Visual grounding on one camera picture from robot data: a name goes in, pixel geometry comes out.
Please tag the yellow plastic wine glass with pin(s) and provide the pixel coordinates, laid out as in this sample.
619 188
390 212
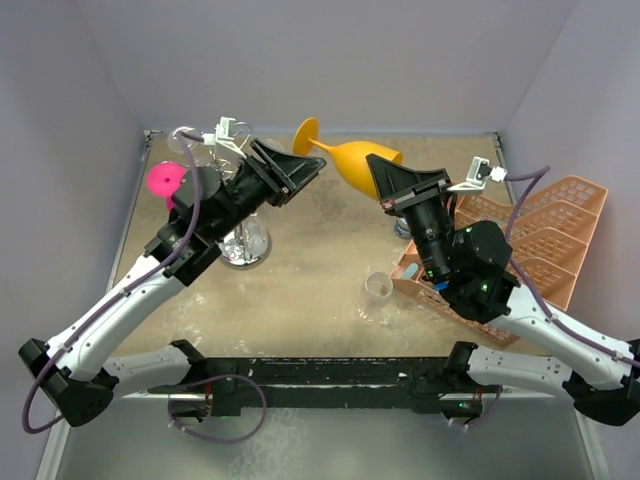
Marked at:
350 158

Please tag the orange plastic basket rack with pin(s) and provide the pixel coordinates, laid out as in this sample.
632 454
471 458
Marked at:
550 240

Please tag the pink plastic wine glass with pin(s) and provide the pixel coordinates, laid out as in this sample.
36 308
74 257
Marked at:
164 179

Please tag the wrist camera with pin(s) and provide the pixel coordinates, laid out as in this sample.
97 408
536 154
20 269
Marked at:
480 173
229 137

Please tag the blue round object in basket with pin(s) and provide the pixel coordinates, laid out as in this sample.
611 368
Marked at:
441 287

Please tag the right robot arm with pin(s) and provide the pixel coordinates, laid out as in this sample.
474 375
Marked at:
480 281

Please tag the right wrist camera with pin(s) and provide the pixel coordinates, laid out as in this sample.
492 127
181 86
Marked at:
480 173

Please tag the chrome wine glass rack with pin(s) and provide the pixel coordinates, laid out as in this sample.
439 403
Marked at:
227 166

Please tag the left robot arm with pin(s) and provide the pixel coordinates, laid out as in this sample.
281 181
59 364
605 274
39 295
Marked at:
76 369

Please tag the blue white small jar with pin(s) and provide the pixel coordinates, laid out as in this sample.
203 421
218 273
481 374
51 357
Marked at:
402 229

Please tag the black base frame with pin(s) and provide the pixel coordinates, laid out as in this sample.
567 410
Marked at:
423 385

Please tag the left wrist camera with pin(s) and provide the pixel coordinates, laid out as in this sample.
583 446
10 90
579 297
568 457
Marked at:
229 137

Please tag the clear wine glass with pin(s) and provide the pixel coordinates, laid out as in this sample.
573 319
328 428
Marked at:
376 294
183 137

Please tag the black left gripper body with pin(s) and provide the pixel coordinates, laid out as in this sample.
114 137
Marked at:
272 184

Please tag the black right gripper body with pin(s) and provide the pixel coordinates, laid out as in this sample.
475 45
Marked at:
420 191

